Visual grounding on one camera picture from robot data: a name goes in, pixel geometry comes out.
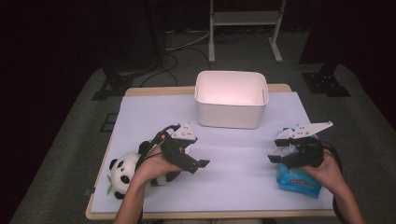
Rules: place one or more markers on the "white metal stand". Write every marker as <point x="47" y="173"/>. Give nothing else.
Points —
<point x="246" y="18"/>

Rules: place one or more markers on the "white plastic bin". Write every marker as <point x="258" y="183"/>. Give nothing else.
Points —
<point x="230" y="115"/>

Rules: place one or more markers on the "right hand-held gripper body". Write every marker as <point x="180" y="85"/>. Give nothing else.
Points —
<point x="309" y="152"/>

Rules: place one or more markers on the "blue wet wipes pack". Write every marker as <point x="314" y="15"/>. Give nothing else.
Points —
<point x="299" y="183"/>

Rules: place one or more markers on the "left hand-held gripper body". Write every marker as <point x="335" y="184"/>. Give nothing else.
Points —
<point x="174" y="151"/>

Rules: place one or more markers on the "panda plush toy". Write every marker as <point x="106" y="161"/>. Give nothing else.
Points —
<point x="124" y="171"/>

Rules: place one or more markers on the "person's right hand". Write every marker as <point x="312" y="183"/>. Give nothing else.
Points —
<point x="328" y="175"/>

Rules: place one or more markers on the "person's left hand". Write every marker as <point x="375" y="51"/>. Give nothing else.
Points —
<point x="152" y="169"/>

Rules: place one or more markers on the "black stand base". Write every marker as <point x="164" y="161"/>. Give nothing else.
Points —
<point x="323" y="84"/>
<point x="115" y="85"/>

